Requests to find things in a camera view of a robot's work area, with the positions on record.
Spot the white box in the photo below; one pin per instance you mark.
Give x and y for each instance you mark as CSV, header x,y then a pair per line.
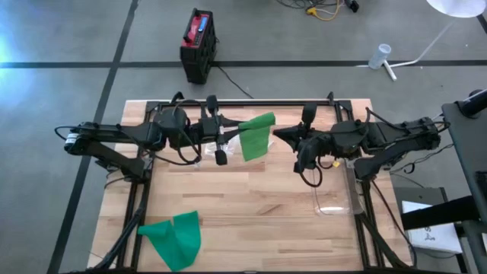
x,y
430,228

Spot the white floor lamp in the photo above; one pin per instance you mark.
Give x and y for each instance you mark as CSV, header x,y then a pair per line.
x,y
456,7

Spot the red and black battery box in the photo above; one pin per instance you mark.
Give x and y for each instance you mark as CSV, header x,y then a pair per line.
x,y
198,45

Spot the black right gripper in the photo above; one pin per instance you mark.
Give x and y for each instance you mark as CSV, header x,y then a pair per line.
x,y
308,152

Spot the grey metal cart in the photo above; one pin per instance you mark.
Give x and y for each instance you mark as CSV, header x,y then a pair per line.
x,y
468,152

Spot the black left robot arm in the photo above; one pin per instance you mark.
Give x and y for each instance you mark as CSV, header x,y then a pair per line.
x,y
114,131

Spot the green woven bandage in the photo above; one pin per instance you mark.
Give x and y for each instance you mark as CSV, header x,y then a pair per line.
x,y
255,141

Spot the green flat elastic band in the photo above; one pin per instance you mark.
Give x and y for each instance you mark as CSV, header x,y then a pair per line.
x,y
179,239

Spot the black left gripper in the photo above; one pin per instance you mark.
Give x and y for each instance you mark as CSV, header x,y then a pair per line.
x,y
220,156

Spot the clear plastic bag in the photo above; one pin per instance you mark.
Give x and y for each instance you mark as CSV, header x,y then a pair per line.
x,y
213,150
271,142

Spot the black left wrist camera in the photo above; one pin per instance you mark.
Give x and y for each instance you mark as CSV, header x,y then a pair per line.
x,y
209,128

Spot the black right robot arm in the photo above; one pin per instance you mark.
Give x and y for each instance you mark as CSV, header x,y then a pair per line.
x,y
399,133

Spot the clear plastic bin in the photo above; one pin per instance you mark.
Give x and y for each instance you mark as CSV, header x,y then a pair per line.
x,y
335,209

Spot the black aluminium table frame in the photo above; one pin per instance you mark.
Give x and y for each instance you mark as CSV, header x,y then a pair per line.
x,y
247,102

